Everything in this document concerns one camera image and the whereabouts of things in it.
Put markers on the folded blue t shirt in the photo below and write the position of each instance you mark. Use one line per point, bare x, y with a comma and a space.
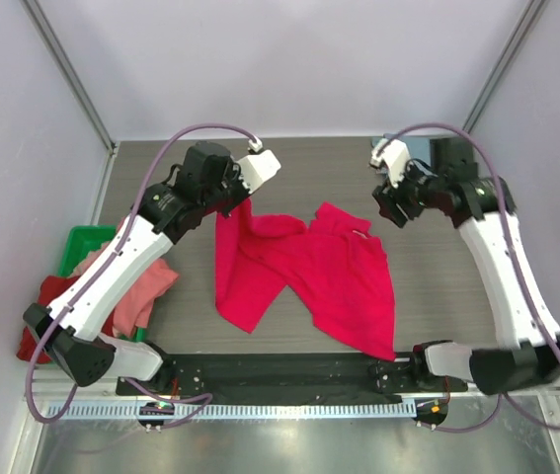
418, 146

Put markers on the aluminium frame rail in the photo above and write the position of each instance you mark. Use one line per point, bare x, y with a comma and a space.
492, 372

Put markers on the hot pink t shirt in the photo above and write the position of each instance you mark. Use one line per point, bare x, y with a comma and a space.
333, 264

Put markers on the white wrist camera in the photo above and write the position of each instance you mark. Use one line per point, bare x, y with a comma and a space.
390, 158
258, 166

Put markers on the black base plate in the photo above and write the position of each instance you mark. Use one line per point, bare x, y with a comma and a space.
333, 379

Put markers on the green plastic bin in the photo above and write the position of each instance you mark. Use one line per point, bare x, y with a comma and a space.
81, 242

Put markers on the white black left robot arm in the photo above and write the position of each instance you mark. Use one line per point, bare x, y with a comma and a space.
70, 327

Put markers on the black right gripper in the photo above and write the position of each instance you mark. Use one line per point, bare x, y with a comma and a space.
394, 205

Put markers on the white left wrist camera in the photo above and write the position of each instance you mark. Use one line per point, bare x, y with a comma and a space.
258, 166

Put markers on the salmon pink t shirt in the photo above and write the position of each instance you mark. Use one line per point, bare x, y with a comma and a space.
143, 291

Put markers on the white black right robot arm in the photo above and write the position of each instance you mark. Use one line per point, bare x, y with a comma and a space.
484, 214

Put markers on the dark red t shirt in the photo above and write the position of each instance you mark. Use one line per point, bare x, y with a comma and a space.
50, 288

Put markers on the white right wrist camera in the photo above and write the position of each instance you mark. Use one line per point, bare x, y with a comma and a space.
390, 158

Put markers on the slotted white cable duct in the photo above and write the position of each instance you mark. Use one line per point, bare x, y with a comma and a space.
146, 410

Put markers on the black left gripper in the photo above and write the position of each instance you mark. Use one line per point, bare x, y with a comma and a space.
232, 171

